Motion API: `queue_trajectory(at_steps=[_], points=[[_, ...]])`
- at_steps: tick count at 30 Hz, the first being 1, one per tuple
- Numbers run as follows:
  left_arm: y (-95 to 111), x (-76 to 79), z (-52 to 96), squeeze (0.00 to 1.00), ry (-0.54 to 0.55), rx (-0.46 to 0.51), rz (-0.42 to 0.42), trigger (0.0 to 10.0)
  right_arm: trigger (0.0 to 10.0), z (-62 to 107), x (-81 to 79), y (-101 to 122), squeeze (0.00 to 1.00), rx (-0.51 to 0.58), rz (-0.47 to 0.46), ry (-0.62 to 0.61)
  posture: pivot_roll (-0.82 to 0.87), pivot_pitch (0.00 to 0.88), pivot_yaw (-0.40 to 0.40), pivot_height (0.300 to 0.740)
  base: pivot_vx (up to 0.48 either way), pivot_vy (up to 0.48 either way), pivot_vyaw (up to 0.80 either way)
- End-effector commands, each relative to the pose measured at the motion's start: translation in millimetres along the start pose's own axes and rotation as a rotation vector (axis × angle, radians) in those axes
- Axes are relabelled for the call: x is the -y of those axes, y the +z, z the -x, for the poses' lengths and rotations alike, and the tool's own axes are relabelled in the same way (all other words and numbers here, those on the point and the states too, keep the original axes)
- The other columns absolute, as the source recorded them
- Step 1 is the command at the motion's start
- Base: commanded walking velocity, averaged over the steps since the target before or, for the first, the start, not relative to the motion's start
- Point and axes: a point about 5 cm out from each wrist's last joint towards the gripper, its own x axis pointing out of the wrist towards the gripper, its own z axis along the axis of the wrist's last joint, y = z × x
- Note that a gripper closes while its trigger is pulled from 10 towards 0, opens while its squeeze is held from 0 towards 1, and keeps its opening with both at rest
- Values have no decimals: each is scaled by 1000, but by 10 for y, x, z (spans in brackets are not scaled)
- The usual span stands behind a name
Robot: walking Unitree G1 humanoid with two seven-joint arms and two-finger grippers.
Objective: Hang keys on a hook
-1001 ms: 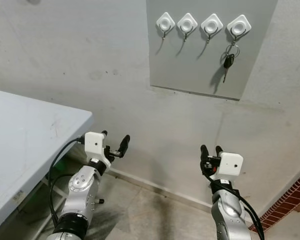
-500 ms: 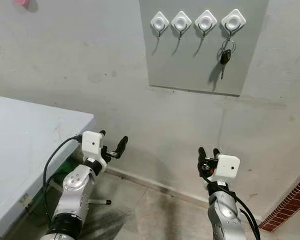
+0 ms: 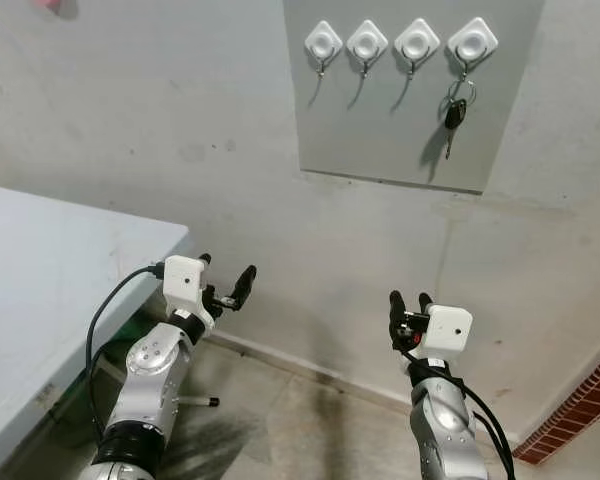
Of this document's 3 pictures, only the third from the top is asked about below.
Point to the black car key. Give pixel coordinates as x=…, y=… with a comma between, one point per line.
x=455, y=113

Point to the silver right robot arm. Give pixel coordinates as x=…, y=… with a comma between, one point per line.
x=445, y=420

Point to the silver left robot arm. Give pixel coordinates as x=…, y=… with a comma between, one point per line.
x=150, y=385

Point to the white table leg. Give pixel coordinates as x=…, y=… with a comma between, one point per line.
x=198, y=401

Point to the white plastic table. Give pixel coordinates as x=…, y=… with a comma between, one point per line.
x=50, y=300

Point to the red brick pattern panel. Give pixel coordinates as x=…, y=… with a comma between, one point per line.
x=570, y=410

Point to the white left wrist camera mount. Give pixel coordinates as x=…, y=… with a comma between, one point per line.
x=185, y=280

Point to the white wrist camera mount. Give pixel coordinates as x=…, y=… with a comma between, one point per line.
x=185, y=280
x=448, y=330

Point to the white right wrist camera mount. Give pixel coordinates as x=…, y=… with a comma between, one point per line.
x=448, y=330

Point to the grey wall board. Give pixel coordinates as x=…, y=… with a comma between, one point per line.
x=380, y=130

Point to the white adhesive wall hook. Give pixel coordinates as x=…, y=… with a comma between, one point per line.
x=367, y=42
x=417, y=40
x=472, y=40
x=323, y=42

